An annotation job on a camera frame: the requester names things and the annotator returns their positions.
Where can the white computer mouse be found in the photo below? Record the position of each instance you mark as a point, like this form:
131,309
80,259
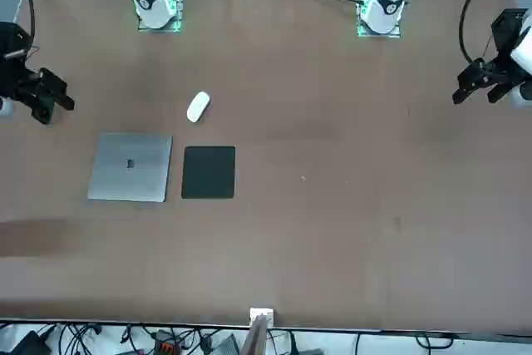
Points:
198,106

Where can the grey power adapter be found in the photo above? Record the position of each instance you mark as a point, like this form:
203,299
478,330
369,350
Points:
228,346

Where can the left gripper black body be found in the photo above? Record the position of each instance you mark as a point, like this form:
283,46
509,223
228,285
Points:
505,35

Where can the orange and black hub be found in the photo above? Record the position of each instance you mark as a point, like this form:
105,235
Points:
168,342

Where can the white post bracket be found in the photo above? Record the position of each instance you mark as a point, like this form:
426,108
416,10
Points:
268,314

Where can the grey closed laptop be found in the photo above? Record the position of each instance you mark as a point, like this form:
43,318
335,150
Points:
129,172

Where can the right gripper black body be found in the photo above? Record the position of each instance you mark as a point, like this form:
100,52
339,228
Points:
14,68

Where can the aluminium frame post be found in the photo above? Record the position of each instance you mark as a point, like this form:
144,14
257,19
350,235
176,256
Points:
255,338

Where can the black mouse pad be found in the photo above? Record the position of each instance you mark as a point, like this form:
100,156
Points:
208,172

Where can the black power adapter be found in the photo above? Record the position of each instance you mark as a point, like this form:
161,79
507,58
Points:
27,344

